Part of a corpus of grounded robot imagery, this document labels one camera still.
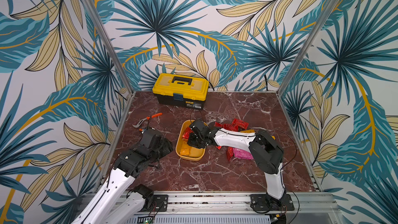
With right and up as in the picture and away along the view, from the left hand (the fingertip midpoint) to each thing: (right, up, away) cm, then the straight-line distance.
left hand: (168, 149), depth 73 cm
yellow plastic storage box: (+12, -6, +12) cm, 18 cm away
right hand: (+7, -1, +17) cm, 18 cm away
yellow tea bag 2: (+45, +5, +25) cm, 52 cm away
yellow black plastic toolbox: (+6, +30, +24) cm, 39 cm away
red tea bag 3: (+26, -4, +18) cm, 32 cm away
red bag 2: (+31, -5, +13) cm, 34 cm away
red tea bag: (+41, +9, +27) cm, 50 cm away
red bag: (+7, +4, +20) cm, 22 cm away
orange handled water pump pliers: (-20, +12, +30) cm, 38 cm away
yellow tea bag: (+6, -4, +14) cm, 16 cm away
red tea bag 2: (+35, +8, +25) cm, 44 cm away
